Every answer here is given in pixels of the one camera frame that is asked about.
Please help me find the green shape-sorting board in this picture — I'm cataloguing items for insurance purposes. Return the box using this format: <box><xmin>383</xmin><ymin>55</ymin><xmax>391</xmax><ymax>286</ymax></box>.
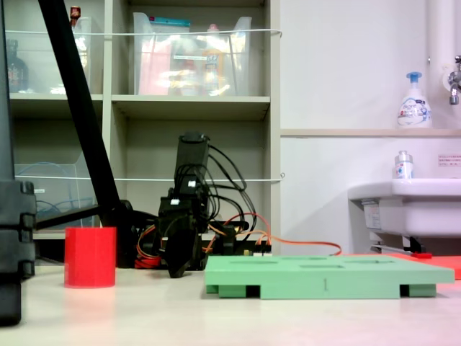
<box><xmin>203</xmin><ymin>253</ymin><xmax>456</xmax><ymax>301</ymax></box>

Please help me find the orange bottle with pink cap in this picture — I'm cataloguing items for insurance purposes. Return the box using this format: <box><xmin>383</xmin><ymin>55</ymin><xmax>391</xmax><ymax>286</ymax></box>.
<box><xmin>200</xmin><ymin>22</ymin><xmax>232</xmax><ymax>97</ymax></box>

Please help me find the orange-red flat block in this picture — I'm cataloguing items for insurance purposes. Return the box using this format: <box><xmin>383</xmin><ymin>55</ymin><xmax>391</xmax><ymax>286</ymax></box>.
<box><xmin>338</xmin><ymin>251</ymin><xmax>461</xmax><ymax>281</ymax></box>

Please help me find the beige shelf unit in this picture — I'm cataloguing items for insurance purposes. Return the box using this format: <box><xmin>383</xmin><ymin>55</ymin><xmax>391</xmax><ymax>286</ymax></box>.
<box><xmin>0</xmin><ymin>0</ymin><xmax>282</xmax><ymax>268</ymax></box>

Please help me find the black tripod leg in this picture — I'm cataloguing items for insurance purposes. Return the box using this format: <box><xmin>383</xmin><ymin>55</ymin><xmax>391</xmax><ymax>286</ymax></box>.
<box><xmin>37</xmin><ymin>0</ymin><xmax>140</xmax><ymax>270</ymax></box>

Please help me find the small clear sanitizer bottle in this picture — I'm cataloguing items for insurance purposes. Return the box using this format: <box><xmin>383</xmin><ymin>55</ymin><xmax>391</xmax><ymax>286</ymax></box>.
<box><xmin>393</xmin><ymin>149</ymin><xmax>416</xmax><ymax>180</ymax></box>

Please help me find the clear bin with cables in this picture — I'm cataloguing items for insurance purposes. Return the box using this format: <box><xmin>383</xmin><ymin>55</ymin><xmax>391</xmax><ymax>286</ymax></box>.
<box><xmin>14</xmin><ymin>151</ymin><xmax>101</xmax><ymax>234</ymax></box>

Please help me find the pink package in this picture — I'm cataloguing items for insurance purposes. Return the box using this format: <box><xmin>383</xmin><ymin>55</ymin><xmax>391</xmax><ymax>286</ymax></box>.
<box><xmin>138</xmin><ymin>38</ymin><xmax>173</xmax><ymax>96</ymax></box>

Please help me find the red cable bundle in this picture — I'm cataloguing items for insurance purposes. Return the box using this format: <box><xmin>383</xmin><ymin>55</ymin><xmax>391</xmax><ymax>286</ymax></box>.
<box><xmin>134</xmin><ymin>252</ymin><xmax>162</xmax><ymax>270</ymax></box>

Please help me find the blue cable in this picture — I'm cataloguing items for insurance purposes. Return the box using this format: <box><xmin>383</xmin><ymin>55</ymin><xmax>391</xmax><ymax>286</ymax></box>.
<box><xmin>16</xmin><ymin>161</ymin><xmax>98</xmax><ymax>223</ymax></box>

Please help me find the red octagonal pillar block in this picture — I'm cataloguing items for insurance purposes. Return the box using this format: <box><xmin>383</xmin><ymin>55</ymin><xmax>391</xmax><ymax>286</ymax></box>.
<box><xmin>64</xmin><ymin>226</ymin><xmax>117</xmax><ymax>290</ymax></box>

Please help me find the notched black stack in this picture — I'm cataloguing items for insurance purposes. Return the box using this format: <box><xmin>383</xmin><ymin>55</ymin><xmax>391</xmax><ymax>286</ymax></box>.
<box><xmin>0</xmin><ymin>179</ymin><xmax>37</xmax><ymax>327</ymax></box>

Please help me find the black tripod strut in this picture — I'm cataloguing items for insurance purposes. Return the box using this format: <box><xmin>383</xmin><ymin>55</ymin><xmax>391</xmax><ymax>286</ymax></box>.
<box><xmin>33</xmin><ymin>203</ymin><xmax>102</xmax><ymax>231</ymax></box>

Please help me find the dark grey upright panel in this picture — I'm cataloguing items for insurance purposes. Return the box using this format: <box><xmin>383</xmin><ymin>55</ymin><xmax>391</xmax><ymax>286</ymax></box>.
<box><xmin>0</xmin><ymin>0</ymin><xmax>16</xmax><ymax>182</ymax></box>

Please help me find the white sink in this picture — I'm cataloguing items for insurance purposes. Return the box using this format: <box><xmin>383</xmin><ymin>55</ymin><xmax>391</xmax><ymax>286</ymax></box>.
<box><xmin>346</xmin><ymin>177</ymin><xmax>461</xmax><ymax>254</ymax></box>

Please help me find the dark glass bottle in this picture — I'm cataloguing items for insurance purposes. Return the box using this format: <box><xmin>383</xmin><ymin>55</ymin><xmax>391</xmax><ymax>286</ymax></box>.
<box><xmin>4</xmin><ymin>38</ymin><xmax>30</xmax><ymax>94</ymax></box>

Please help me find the metal faucet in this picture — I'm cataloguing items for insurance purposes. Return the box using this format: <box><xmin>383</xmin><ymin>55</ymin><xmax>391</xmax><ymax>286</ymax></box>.
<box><xmin>442</xmin><ymin>54</ymin><xmax>461</xmax><ymax>107</ymax></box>

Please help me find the orange cable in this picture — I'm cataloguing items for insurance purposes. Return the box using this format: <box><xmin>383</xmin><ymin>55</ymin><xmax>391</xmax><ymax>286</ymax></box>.
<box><xmin>201</xmin><ymin>211</ymin><xmax>343</xmax><ymax>257</ymax></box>

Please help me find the blue-topped packet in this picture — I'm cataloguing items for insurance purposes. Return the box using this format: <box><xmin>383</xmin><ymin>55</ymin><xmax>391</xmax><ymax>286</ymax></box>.
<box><xmin>148</xmin><ymin>15</ymin><xmax>192</xmax><ymax>29</ymax></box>

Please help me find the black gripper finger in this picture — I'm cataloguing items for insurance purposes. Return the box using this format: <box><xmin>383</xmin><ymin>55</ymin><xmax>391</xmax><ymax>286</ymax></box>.
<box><xmin>182</xmin><ymin>225</ymin><xmax>202</xmax><ymax>275</ymax></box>
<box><xmin>166</xmin><ymin>226</ymin><xmax>187</xmax><ymax>279</ymax></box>

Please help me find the large clear storage bin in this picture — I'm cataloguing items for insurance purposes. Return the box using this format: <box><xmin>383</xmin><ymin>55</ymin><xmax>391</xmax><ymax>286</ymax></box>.
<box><xmin>132</xmin><ymin>12</ymin><xmax>254</xmax><ymax>97</ymax></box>

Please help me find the white blue soap pump bottle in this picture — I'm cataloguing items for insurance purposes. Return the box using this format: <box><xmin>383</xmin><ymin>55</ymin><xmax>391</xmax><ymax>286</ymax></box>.
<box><xmin>395</xmin><ymin>71</ymin><xmax>434</xmax><ymax>130</ymax></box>

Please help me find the circuit board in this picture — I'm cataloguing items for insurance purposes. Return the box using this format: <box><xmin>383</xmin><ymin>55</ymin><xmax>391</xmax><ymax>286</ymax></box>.
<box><xmin>240</xmin><ymin>240</ymin><xmax>274</xmax><ymax>258</ymax></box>

